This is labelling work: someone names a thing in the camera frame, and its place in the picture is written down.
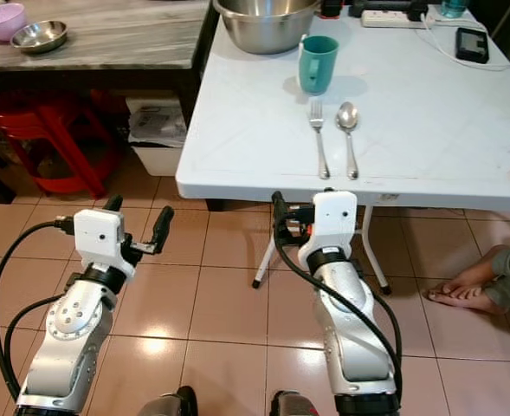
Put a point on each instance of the steel spoon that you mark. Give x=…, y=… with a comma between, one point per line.
x=347, y=116

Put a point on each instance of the pink plastic bowl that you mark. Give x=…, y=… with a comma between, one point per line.
x=2, y=22

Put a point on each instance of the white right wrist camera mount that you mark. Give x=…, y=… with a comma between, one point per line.
x=335, y=218

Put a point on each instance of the dark marble-top table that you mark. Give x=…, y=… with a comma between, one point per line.
x=125, y=39

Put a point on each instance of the white power strip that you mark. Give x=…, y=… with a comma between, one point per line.
x=391, y=18

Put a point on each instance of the black rectangular device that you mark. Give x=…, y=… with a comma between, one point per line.
x=471, y=45

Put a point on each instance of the white folding table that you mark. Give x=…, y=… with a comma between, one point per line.
x=428, y=130

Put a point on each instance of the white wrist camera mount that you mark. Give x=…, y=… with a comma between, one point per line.
x=335, y=218
x=97, y=236

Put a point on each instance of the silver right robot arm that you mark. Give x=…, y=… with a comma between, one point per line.
x=354, y=325

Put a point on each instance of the small steel bowl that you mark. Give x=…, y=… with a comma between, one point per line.
x=39, y=37

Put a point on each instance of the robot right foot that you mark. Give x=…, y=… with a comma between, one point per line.
x=293, y=405

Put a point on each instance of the person's bare foot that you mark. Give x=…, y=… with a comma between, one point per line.
x=484, y=270
x=467, y=300

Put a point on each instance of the teal glass cup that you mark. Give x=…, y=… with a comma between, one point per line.
x=454, y=8

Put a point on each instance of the large steel mixing bowl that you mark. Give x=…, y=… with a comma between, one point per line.
x=267, y=30

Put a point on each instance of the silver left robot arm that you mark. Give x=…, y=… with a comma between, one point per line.
x=68, y=334

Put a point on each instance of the teal ceramic mug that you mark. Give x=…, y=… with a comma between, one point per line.
x=318, y=66

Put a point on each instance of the steel fork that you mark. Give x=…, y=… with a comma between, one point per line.
x=319, y=134

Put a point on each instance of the white storage box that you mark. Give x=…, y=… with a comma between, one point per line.
x=159, y=159

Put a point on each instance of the red plastic stool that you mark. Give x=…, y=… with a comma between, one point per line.
x=55, y=139

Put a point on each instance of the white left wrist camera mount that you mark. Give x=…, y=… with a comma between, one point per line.
x=97, y=236

